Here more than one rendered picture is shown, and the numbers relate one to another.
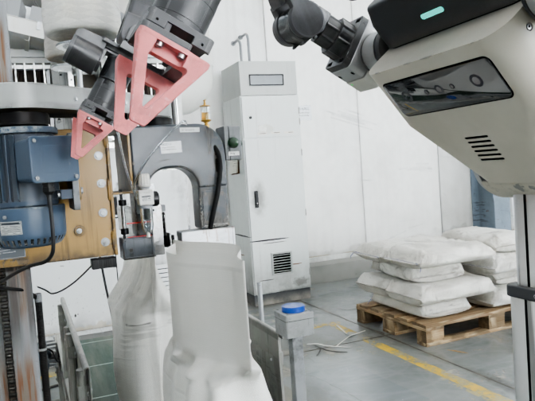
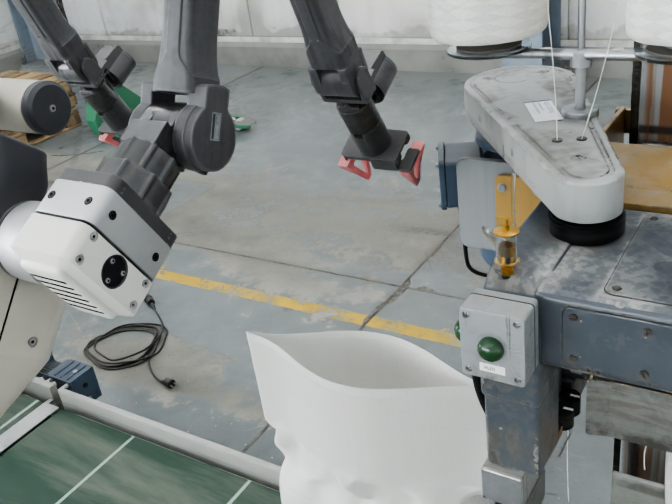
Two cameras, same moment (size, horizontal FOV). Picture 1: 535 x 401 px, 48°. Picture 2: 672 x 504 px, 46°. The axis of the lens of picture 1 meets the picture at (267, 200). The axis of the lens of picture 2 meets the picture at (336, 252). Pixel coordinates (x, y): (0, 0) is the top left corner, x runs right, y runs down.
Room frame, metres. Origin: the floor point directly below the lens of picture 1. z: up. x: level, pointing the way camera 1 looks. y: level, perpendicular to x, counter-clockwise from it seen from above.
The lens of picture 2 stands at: (2.14, -0.43, 1.79)
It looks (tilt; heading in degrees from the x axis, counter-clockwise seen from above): 27 degrees down; 147
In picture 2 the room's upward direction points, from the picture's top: 8 degrees counter-clockwise
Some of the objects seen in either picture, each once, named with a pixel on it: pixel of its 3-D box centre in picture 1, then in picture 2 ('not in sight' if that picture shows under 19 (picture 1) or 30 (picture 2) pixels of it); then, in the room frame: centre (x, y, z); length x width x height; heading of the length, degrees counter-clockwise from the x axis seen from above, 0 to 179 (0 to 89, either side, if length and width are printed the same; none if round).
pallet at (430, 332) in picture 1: (455, 309); not in sight; (4.39, -1.33, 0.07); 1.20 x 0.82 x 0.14; 114
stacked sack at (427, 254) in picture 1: (439, 251); not in sight; (4.08, -1.15, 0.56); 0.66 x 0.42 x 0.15; 112
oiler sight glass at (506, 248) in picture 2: (205, 113); (506, 245); (1.59, 0.15, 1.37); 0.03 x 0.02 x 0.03; 22
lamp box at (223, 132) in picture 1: (228, 143); (499, 336); (1.62, 0.09, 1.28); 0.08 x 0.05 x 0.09; 22
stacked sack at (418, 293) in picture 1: (439, 286); not in sight; (4.08, -1.14, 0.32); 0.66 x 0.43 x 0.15; 114
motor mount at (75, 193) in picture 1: (64, 173); (544, 208); (1.37, 0.46, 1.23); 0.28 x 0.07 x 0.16; 22
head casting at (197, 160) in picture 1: (168, 174); (632, 340); (1.67, 0.27, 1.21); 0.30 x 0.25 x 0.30; 22
